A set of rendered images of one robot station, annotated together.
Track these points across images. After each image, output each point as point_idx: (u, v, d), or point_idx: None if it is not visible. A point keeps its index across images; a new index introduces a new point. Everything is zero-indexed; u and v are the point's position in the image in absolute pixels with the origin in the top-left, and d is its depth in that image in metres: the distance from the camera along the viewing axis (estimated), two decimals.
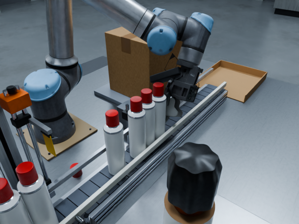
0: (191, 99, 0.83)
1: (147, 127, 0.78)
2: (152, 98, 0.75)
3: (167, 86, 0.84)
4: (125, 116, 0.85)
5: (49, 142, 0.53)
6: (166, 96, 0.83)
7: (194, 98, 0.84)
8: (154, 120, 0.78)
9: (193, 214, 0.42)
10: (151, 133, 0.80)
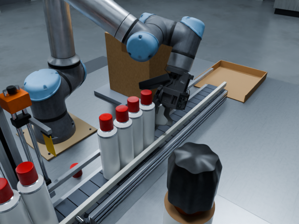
0: (181, 107, 0.80)
1: (135, 137, 0.74)
2: (139, 106, 0.71)
3: (156, 93, 0.80)
4: None
5: (49, 142, 0.53)
6: (155, 104, 0.79)
7: (184, 105, 0.81)
8: (142, 130, 0.75)
9: (193, 214, 0.42)
10: (139, 143, 0.76)
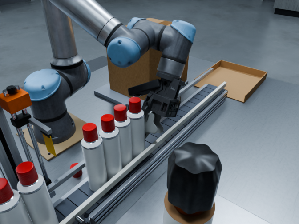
0: (172, 114, 0.76)
1: (122, 146, 0.71)
2: (126, 115, 0.68)
3: (145, 100, 0.77)
4: None
5: (49, 142, 0.53)
6: (144, 111, 0.76)
7: (175, 113, 0.77)
8: (129, 139, 0.71)
9: (193, 214, 0.42)
10: (127, 153, 0.73)
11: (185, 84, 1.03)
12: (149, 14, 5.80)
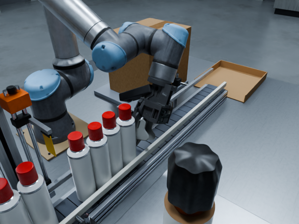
0: (164, 121, 0.73)
1: (110, 154, 0.68)
2: (115, 122, 0.65)
3: (136, 106, 0.74)
4: None
5: (49, 142, 0.53)
6: (135, 118, 0.73)
7: (167, 119, 0.75)
8: (119, 148, 0.68)
9: (193, 214, 0.42)
10: (115, 161, 0.70)
11: (185, 84, 1.03)
12: (149, 14, 5.80)
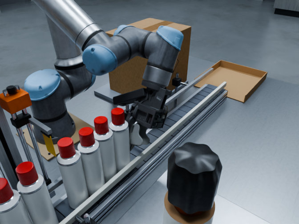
0: (158, 126, 0.72)
1: (103, 160, 0.66)
2: (107, 128, 0.63)
3: (130, 110, 0.72)
4: (125, 116, 0.85)
5: (49, 142, 0.53)
6: (129, 122, 0.71)
7: (162, 123, 0.73)
8: (111, 154, 0.66)
9: (193, 214, 0.42)
10: (108, 167, 0.68)
11: (185, 84, 1.03)
12: (149, 14, 5.80)
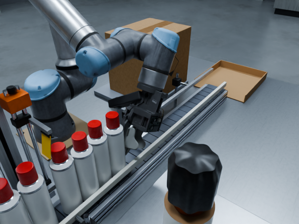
0: (154, 129, 0.70)
1: (96, 165, 0.65)
2: (101, 132, 0.62)
3: (125, 113, 0.71)
4: None
5: (47, 142, 0.52)
6: (124, 126, 0.70)
7: (158, 127, 0.72)
8: (105, 158, 0.65)
9: (193, 214, 0.42)
10: (102, 172, 0.67)
11: (185, 84, 1.03)
12: (149, 14, 5.80)
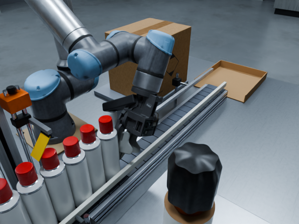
0: (149, 134, 0.69)
1: (89, 170, 0.64)
2: (94, 137, 0.60)
3: (119, 117, 0.69)
4: None
5: (43, 142, 0.52)
6: (118, 130, 0.68)
7: (153, 131, 0.70)
8: (98, 163, 0.64)
9: (193, 214, 0.42)
10: (95, 177, 0.65)
11: (185, 84, 1.03)
12: (149, 14, 5.80)
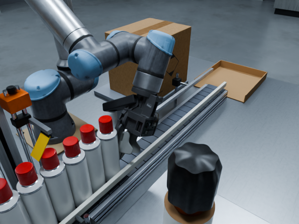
0: (149, 134, 0.69)
1: (89, 170, 0.64)
2: (94, 137, 0.60)
3: (119, 117, 0.69)
4: None
5: (43, 142, 0.52)
6: (119, 130, 0.68)
7: (153, 131, 0.70)
8: (98, 164, 0.63)
9: (193, 214, 0.42)
10: (95, 177, 0.65)
11: (185, 84, 1.03)
12: (149, 14, 5.80)
